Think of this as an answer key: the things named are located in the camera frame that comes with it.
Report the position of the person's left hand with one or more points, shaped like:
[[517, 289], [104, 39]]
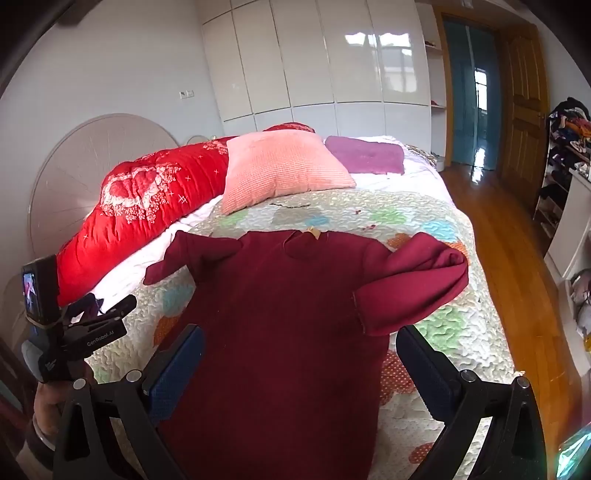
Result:
[[46, 406]]

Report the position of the dark storage rack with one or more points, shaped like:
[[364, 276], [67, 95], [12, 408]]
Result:
[[551, 198]]

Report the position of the teal plastic bag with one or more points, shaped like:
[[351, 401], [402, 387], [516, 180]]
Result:
[[577, 454]]

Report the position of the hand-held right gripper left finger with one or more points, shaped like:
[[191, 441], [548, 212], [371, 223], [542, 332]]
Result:
[[178, 369]]

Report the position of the white glossy wardrobe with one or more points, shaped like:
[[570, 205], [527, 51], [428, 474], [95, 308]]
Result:
[[323, 55]]

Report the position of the purple pillow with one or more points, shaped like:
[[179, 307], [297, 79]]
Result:
[[364, 154]]

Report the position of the wooden door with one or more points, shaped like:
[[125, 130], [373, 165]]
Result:
[[524, 115]]

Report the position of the patchwork quilt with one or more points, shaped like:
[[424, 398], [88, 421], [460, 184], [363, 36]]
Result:
[[461, 332]]

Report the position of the round beige headboard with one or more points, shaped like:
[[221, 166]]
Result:
[[83, 157]]

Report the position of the grey bag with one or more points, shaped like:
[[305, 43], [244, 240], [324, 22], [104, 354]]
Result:
[[579, 300]]

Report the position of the pink pillow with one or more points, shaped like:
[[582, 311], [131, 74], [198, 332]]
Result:
[[281, 166]]

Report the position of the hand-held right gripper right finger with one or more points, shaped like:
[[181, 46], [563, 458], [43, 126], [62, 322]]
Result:
[[425, 369]]

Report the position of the wooden door frame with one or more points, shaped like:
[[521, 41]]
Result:
[[505, 27]]

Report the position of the red floral comforter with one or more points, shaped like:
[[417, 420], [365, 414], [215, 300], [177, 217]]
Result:
[[138, 207]]

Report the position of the white open shelf niche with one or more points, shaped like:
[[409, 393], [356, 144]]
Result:
[[437, 78]]

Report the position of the white cabinet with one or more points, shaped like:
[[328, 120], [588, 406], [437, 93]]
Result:
[[572, 230]]

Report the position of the person's left forearm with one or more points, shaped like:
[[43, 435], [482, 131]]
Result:
[[39, 450]]

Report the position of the maroon sweater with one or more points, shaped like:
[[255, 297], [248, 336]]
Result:
[[286, 323]]

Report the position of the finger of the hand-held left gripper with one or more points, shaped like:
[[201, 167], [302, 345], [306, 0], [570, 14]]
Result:
[[76, 307], [108, 307]]

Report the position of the pile of clothes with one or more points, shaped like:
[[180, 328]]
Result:
[[572, 124]]

